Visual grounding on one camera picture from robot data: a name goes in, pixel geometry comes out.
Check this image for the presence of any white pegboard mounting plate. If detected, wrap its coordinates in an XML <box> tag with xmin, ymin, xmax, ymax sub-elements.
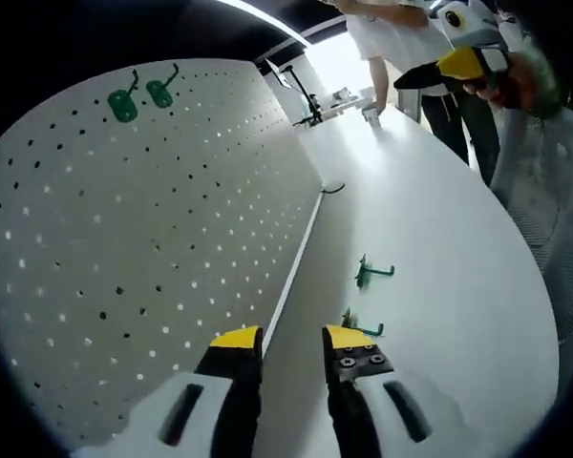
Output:
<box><xmin>0</xmin><ymin>56</ymin><xmax>348</xmax><ymax>452</ymax></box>

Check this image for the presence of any person's right hand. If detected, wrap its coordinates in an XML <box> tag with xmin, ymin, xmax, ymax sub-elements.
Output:
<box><xmin>462</xmin><ymin>52</ymin><xmax>543</xmax><ymax>114</ymax></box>

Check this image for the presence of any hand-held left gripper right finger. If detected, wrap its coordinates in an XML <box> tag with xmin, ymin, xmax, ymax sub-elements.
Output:
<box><xmin>320</xmin><ymin>323</ymin><xmax>488</xmax><ymax>458</ymax></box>

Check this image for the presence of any curved ceiling light strip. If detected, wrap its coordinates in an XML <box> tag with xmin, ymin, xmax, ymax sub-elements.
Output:
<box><xmin>217</xmin><ymin>0</ymin><xmax>316</xmax><ymax>49</ymax></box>

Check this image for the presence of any black metal stand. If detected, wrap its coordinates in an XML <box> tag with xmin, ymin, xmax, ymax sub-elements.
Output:
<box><xmin>265</xmin><ymin>59</ymin><xmax>324</xmax><ymax>128</ymax></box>

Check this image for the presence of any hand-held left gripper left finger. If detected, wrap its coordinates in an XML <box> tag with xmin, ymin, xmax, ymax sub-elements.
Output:
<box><xmin>74</xmin><ymin>325</ymin><xmax>265</xmax><ymax>458</ymax></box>

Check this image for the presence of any green hook assembly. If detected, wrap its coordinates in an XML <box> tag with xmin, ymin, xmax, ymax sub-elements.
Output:
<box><xmin>341</xmin><ymin>307</ymin><xmax>386</xmax><ymax>341</ymax></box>
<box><xmin>354</xmin><ymin>254</ymin><xmax>396</xmax><ymax>291</ymax></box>
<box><xmin>106</xmin><ymin>69</ymin><xmax>140</xmax><ymax>124</ymax></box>
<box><xmin>145</xmin><ymin>62</ymin><xmax>180</xmax><ymax>109</ymax></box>

